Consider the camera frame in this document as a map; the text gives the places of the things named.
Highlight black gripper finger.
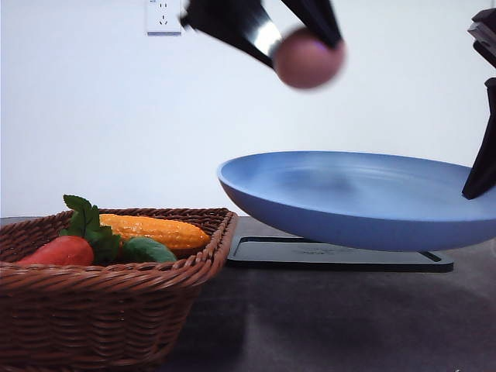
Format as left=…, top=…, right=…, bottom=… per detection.
left=281, top=0, right=344, bottom=48
left=180, top=0, right=283, bottom=68

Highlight dark plate-side gripper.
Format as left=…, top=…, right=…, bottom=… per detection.
left=462, top=8, right=496, bottom=200

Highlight brown egg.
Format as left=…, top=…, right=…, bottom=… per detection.
left=274, top=28, right=346, bottom=89

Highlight blue round plate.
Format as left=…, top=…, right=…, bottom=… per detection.
left=218, top=151, right=496, bottom=251

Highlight brown wicker basket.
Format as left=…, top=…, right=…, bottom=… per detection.
left=0, top=208, right=238, bottom=372

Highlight yellow toy corn cob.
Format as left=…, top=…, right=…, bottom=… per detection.
left=99, top=214, right=211, bottom=250

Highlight black serving tray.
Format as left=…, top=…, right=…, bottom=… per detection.
left=226, top=236, right=454, bottom=273

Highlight green toy vegetable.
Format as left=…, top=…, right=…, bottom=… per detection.
left=122, top=236, right=177, bottom=263

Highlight green carrot leaves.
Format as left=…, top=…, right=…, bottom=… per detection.
left=60, top=195, right=122, bottom=264

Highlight red toy carrot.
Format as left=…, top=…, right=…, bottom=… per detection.
left=18, top=236, right=95, bottom=267

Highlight white wall socket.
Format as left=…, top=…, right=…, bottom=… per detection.
left=146, top=0, right=182, bottom=36

